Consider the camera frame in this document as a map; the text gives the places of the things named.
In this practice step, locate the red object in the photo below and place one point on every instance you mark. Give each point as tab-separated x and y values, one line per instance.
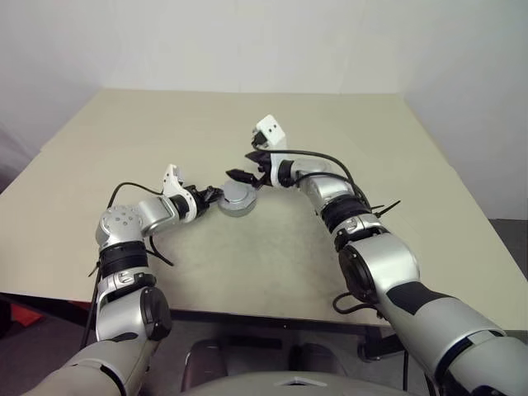
24	315

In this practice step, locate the grey robot torso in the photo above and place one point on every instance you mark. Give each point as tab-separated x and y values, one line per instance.
264	383

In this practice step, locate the black table frame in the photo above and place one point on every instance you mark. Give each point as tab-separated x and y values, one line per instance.
268	323

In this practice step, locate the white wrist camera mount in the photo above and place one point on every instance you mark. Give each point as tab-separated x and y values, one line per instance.
272	130
170	185

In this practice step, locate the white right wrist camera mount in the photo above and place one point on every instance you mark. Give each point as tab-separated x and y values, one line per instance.
272	130

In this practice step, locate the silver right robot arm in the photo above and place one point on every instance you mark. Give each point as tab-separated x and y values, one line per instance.
379	264

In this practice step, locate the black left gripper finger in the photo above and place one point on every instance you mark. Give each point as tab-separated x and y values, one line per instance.
212	199
215	191

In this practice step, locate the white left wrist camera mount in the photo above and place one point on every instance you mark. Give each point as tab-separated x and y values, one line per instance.
170	185

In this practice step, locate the dark rounded shape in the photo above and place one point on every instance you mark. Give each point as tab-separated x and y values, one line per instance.
204	363

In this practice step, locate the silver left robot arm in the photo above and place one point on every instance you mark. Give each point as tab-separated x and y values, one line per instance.
123	222

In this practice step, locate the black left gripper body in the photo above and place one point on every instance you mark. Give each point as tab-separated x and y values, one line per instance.
200	200

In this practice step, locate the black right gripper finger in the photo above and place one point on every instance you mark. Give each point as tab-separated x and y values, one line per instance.
243	176
255	157

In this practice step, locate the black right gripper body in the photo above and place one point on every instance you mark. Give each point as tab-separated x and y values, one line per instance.
267	171

